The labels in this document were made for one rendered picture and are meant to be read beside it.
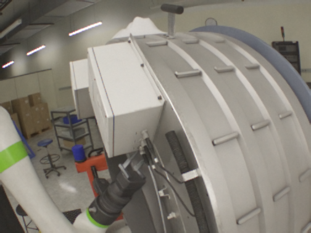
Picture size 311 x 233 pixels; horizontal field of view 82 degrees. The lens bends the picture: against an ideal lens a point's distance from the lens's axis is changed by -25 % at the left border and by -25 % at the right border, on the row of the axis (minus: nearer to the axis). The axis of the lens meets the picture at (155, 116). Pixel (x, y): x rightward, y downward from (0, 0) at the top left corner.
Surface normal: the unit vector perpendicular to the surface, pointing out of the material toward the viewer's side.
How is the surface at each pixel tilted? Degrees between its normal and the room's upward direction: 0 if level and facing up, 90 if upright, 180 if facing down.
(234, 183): 61
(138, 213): 38
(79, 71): 55
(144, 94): 42
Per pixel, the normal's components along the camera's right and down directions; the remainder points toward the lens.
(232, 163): 0.25, -0.39
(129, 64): 0.16, -0.59
